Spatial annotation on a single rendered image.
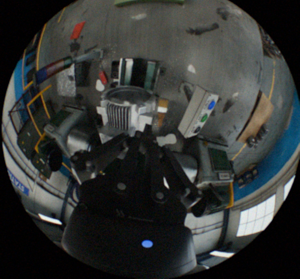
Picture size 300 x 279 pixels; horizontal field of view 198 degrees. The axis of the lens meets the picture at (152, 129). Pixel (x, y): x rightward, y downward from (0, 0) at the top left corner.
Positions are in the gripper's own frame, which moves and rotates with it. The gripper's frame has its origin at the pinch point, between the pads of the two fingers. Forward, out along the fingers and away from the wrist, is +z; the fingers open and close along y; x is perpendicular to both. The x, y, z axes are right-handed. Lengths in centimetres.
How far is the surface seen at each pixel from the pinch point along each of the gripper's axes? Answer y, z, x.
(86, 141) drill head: -28.4, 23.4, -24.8
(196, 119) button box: 12.4, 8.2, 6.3
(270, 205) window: 559, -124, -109
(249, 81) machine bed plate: 49, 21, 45
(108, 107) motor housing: -12.1, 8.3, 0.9
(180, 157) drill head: 23.1, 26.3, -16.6
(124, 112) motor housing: -7.2, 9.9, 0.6
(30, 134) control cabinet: -301, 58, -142
